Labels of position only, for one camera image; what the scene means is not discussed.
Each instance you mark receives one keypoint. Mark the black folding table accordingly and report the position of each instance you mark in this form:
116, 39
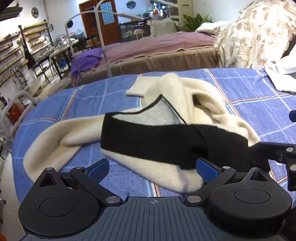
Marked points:
57, 52

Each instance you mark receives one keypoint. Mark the white arched tube frame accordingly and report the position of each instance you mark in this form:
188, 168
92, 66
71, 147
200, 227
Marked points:
102, 44

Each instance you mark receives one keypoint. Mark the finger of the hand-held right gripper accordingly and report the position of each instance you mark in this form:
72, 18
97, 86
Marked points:
275, 149
293, 117

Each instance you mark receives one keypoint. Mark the purple cloth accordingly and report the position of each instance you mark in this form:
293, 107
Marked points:
85, 60

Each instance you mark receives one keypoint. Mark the beige camouflage quilt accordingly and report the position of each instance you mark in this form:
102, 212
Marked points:
249, 34

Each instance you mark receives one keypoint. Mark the brown bed with mauve cover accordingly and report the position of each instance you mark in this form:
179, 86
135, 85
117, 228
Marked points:
150, 46

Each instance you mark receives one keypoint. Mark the beige round cushion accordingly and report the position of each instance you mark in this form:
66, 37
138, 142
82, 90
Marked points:
55, 87

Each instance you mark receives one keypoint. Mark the red canister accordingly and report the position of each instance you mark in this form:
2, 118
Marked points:
13, 112

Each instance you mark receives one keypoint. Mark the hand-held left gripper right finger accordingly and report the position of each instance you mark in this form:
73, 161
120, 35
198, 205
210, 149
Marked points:
207, 170

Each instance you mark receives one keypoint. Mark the white metal rail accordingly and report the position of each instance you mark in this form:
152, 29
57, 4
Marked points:
4, 111

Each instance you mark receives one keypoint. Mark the blue plaid bed sheet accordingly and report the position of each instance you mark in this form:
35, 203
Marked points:
92, 102

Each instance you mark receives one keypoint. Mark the round wall clock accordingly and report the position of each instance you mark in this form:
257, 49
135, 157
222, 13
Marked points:
34, 12

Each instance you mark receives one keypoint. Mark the cream and black knit garment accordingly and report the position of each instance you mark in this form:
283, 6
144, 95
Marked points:
161, 139

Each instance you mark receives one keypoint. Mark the cream cabinet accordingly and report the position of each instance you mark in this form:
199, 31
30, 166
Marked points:
185, 10

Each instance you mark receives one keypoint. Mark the carved wooden door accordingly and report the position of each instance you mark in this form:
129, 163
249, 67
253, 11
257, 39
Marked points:
113, 30

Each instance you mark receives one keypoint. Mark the green leafy plant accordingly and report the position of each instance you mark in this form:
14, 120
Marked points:
192, 24

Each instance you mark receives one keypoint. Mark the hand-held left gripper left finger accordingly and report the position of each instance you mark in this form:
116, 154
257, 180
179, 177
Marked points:
99, 169

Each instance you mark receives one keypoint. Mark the beige pillow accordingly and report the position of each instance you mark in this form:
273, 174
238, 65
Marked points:
165, 27

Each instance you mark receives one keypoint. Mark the white cloth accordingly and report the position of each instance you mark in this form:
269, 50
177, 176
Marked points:
281, 74

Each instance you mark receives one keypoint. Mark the wall display shelves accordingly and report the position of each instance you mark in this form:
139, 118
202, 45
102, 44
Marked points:
34, 32

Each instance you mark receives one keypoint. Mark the white round stool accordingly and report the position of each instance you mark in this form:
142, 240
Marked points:
137, 33

